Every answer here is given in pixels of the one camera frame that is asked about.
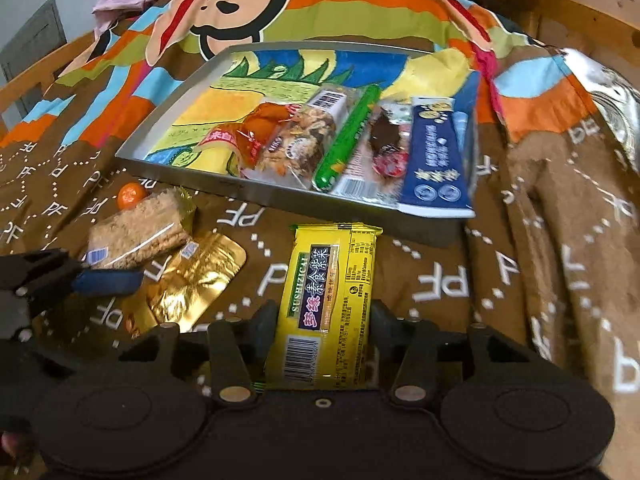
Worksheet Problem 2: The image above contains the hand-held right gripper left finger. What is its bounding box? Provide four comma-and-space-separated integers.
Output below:
117, 301, 278, 407

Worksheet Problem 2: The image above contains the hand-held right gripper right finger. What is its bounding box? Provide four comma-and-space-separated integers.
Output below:
369, 300, 531, 407

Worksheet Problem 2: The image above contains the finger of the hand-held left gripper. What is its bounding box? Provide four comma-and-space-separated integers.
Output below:
0, 290, 38, 347
0, 249, 146, 313

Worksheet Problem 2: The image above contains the brown crispy cake packet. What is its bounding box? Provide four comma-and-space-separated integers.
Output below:
82, 187, 199, 271

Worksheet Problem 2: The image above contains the gold foil snack packet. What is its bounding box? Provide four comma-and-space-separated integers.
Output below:
127, 230, 249, 337

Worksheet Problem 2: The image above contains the yellow seaweed snack packet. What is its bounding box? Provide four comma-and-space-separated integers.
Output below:
264, 222, 385, 392

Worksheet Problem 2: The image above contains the white green snack packet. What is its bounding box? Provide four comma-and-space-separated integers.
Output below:
330, 150, 416, 207

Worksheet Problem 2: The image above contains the blue snack packet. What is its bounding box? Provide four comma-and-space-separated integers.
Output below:
397, 96, 479, 219

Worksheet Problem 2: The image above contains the orange red snack packet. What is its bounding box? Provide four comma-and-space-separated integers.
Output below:
197, 100, 301, 179

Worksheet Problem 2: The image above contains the dark red date packet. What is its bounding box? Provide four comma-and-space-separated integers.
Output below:
367, 100, 417, 182

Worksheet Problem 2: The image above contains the clear nut bar packet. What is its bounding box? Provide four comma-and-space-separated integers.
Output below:
255, 85, 351, 182

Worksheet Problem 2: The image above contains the metal tray with colourful print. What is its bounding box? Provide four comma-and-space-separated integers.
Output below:
115, 42, 482, 248

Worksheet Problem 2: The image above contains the green sausage stick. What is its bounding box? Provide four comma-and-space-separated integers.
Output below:
312, 85, 384, 194

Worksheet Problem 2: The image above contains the person's left hand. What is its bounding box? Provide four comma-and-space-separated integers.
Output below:
0, 425, 38, 466

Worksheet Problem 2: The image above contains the small orange fruit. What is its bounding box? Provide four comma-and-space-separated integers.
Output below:
116, 182, 150, 211

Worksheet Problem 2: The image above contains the striped monkey printed blanket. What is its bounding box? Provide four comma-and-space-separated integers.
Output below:
0, 0, 640, 480

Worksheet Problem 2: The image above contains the magenta cloth strip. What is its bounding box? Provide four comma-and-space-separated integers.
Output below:
470, 35, 507, 122

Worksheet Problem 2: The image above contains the white floral blanket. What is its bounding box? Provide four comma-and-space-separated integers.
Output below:
560, 47, 640, 171

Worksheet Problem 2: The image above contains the grey wall panel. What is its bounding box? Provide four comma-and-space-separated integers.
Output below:
0, 0, 68, 126

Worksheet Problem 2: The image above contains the wooden bed frame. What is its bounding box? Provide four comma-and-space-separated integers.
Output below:
0, 0, 640, 133

